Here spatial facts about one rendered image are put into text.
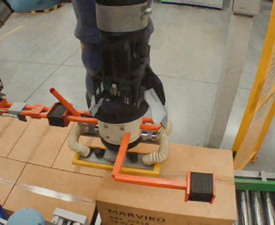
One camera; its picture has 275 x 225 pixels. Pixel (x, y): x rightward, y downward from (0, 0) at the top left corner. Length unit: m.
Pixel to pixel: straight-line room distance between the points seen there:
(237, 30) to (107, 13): 1.47
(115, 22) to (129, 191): 0.83
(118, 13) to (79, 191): 1.35
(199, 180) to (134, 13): 0.53
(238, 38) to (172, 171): 1.07
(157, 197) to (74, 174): 0.77
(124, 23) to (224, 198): 0.90
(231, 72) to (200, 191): 1.31
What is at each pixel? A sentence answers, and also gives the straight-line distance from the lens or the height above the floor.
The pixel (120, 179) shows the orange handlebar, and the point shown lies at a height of 1.25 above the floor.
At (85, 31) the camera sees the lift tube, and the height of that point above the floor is 1.63.
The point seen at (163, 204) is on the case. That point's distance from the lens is 1.03.
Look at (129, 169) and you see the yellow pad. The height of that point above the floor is 1.13.
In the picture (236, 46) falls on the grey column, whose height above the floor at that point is 1.21.
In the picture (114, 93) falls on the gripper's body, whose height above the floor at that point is 1.62.
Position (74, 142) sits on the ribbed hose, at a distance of 0.94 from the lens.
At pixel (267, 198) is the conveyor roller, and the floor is 0.55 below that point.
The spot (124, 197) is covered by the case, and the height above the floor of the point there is 0.95.
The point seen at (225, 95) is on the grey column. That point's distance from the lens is 1.99.
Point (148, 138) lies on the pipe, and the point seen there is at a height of 1.18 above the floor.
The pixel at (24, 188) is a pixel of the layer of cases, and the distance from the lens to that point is 1.70.
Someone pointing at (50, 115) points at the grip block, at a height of 1.26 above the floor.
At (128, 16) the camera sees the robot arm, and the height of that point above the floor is 1.75.
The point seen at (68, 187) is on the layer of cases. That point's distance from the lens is 1.61.
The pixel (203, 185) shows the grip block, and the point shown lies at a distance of 0.71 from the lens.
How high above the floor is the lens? 1.84
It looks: 39 degrees down
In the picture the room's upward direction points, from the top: straight up
